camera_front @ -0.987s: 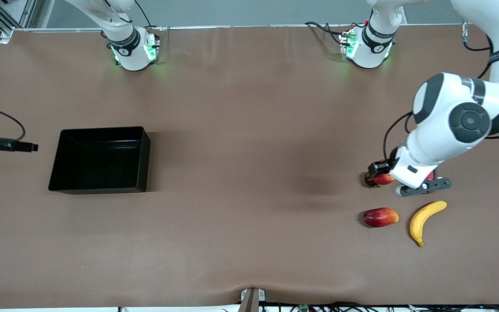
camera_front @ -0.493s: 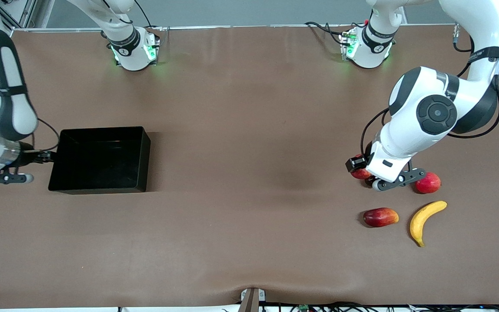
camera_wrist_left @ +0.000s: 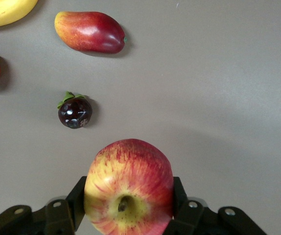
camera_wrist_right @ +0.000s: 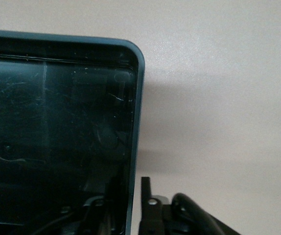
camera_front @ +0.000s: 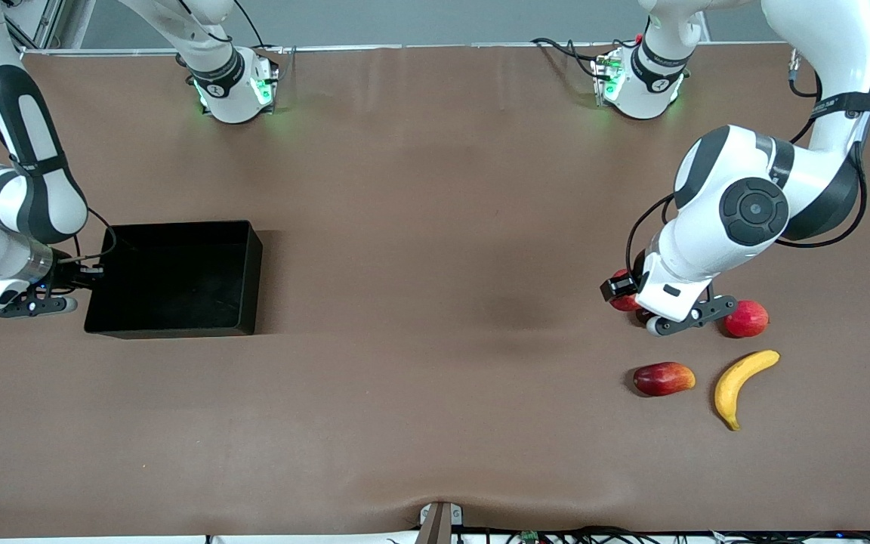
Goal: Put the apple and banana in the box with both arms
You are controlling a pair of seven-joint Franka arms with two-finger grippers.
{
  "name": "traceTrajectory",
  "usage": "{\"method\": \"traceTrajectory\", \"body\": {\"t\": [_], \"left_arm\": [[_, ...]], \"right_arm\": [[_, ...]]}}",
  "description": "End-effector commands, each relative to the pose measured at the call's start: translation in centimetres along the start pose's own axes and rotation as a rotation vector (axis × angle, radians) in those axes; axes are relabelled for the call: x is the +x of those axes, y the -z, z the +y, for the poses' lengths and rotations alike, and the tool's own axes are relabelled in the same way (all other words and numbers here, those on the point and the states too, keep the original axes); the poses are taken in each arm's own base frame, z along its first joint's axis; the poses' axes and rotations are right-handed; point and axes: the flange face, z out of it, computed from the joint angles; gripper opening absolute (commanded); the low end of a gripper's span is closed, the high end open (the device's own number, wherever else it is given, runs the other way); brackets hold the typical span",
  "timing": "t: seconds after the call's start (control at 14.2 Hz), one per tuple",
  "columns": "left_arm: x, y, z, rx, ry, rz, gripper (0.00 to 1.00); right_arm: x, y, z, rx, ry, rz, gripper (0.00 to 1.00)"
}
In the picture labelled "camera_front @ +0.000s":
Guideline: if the red yellow striped apple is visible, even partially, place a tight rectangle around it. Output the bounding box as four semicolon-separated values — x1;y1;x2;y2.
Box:
607;269;643;313

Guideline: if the black rectangular box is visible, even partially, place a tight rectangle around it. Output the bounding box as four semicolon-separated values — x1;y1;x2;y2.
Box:
84;220;264;339

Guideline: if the yellow banana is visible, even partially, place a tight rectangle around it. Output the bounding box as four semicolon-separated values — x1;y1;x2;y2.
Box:
714;349;781;432

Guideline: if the red yellow mango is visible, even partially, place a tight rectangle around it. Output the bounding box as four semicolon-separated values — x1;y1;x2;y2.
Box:
633;361;696;397

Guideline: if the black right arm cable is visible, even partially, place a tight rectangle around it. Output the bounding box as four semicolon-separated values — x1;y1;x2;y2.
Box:
0;0;117;265

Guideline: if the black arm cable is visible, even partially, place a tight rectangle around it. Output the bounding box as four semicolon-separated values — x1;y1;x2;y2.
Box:
626;45;870;280
0;0;117;265

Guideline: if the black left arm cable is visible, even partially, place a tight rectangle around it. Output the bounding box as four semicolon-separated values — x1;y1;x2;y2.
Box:
626;45;870;280

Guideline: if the black cable bundle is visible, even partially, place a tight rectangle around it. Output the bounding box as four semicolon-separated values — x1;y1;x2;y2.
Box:
386;525;870;544

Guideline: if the aluminium frame post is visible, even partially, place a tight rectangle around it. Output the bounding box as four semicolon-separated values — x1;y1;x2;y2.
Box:
5;0;96;55

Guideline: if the black left base cable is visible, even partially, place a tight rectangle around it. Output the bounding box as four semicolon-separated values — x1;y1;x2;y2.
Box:
532;36;603;80

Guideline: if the black base cable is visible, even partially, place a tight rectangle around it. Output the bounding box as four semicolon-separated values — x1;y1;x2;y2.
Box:
532;36;603;80
233;0;286;54

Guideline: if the black right base cable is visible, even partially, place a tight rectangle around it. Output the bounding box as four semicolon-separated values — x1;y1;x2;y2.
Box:
233;0;286;54

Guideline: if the metal table edge bracket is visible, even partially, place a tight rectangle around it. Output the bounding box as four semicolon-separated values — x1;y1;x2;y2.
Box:
418;501;464;544

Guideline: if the aluminium table rail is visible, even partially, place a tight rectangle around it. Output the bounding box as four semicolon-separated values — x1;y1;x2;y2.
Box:
20;42;798;57

